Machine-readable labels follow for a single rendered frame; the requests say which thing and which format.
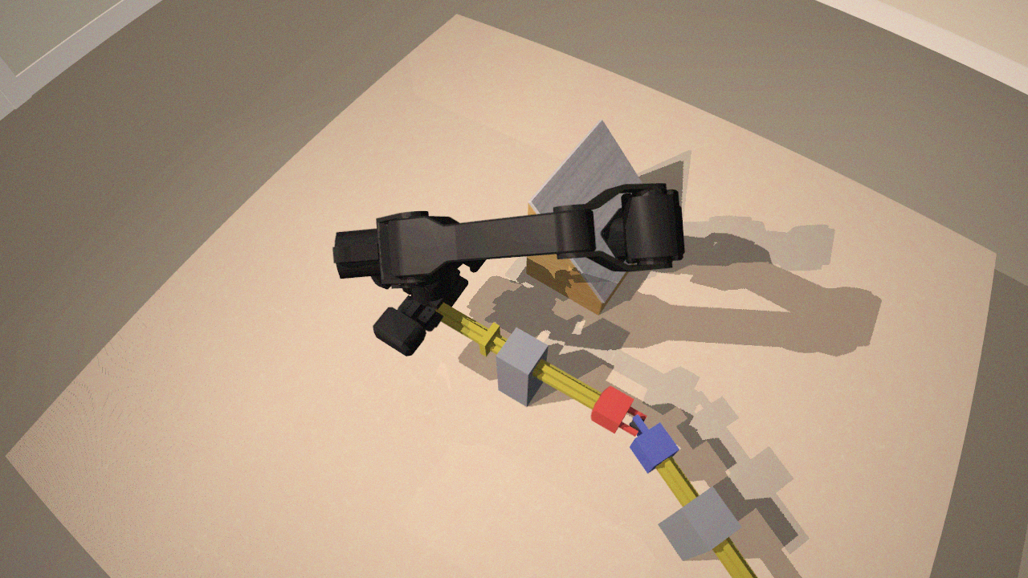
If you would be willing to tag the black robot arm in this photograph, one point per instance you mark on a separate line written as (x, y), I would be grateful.
(409, 249)

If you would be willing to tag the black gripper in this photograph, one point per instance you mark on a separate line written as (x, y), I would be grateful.
(404, 329)

